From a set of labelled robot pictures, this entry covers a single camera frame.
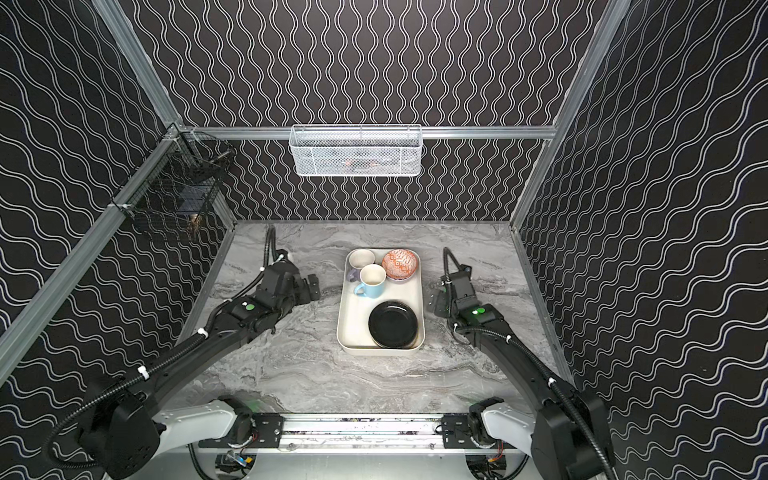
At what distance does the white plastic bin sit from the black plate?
0.04 ft

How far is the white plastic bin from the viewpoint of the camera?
877mm

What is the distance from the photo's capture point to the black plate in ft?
2.87

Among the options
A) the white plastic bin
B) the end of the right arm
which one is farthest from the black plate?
the end of the right arm
